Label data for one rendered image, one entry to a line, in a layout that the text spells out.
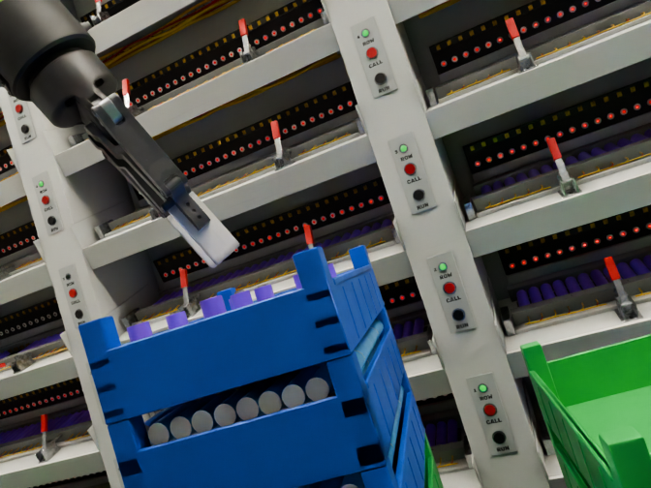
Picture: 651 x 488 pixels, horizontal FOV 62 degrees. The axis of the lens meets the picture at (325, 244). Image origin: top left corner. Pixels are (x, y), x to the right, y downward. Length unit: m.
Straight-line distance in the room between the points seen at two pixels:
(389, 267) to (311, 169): 0.21
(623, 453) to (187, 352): 0.29
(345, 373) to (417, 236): 0.49
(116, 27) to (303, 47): 0.38
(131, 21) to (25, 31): 0.58
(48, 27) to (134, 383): 0.32
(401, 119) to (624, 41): 0.32
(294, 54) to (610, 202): 0.54
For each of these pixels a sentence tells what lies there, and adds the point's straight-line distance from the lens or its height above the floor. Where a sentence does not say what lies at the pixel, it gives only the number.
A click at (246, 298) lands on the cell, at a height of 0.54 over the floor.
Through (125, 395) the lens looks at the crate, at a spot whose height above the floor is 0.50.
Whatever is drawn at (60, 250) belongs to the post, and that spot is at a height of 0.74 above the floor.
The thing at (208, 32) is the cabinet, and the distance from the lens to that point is 1.28.
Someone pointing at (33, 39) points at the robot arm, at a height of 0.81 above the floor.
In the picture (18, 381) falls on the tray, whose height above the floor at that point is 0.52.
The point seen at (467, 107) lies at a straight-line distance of 0.87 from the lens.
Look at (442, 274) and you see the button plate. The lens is 0.85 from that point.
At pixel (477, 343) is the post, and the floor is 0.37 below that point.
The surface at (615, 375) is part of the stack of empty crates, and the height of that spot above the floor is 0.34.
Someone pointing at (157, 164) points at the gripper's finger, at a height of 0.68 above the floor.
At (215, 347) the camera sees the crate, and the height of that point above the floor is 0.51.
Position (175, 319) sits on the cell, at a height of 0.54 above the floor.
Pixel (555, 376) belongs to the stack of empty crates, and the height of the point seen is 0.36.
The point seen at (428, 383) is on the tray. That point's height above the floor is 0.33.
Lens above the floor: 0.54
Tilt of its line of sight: 3 degrees up
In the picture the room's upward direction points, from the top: 18 degrees counter-clockwise
